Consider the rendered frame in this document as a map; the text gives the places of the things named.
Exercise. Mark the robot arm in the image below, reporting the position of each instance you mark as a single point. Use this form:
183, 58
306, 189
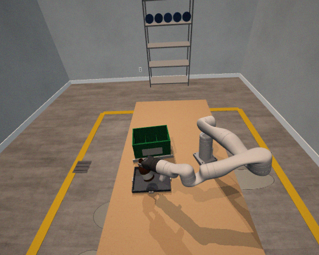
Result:
257, 160

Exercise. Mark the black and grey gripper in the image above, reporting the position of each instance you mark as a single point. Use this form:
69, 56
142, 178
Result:
155, 165

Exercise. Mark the brown bottle with white label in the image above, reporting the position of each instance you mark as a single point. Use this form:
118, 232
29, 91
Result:
147, 174

